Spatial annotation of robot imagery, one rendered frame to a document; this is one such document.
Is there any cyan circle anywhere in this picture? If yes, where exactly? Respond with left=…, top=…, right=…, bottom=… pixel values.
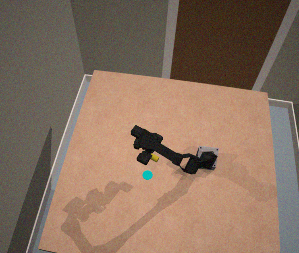
left=142, top=170, right=153, bottom=180

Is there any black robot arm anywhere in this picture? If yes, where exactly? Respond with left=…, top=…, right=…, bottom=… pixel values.
left=131, top=125, right=218, bottom=174

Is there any yellow cylinder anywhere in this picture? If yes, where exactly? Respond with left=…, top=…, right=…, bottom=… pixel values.
left=151, top=153, right=159, bottom=163

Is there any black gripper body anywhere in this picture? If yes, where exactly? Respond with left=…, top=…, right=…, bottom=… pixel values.
left=137, top=133, right=163, bottom=165

